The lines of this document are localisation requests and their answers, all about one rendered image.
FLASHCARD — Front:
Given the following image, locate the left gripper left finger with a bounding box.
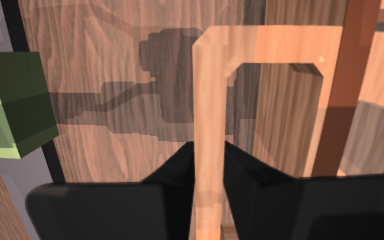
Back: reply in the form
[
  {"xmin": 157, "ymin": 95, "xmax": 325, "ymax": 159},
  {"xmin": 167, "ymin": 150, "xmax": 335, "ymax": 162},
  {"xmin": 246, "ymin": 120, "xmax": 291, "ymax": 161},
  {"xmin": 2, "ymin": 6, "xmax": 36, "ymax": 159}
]
[{"xmin": 25, "ymin": 141, "xmax": 195, "ymax": 240}]

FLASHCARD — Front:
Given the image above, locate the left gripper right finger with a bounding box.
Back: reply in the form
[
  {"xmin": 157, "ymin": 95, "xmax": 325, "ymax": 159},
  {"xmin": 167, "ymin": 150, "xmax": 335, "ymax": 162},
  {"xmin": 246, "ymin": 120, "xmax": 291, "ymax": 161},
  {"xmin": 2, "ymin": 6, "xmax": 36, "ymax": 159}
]
[{"xmin": 223, "ymin": 141, "xmax": 384, "ymax": 240}]

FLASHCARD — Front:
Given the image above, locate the wooden maze board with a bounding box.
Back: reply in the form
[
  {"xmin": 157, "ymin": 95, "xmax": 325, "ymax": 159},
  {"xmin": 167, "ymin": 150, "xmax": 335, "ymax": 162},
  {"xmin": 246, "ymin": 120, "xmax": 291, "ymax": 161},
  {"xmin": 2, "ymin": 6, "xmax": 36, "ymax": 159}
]
[{"xmin": 192, "ymin": 0, "xmax": 384, "ymax": 240}]

